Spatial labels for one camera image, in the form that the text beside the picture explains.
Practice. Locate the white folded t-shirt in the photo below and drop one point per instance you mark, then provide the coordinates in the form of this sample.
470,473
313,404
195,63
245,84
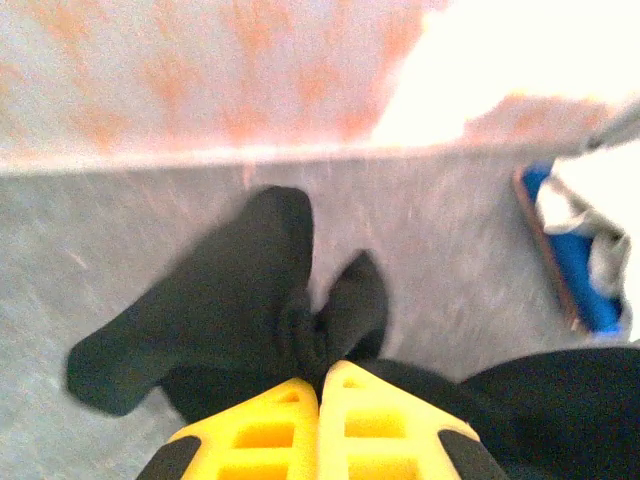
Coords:
565,205

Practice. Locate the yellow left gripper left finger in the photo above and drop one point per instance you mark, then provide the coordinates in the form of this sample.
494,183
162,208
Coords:
295,450

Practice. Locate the blue folded t-shirt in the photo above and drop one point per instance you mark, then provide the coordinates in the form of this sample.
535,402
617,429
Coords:
575,265

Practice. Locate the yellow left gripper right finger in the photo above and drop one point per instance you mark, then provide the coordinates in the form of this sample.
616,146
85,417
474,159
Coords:
335,450

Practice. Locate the black t-shirt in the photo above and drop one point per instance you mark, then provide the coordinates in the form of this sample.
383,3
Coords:
225,310

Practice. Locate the pink folded t-shirt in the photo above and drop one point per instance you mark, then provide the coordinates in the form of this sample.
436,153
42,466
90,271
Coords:
542,245

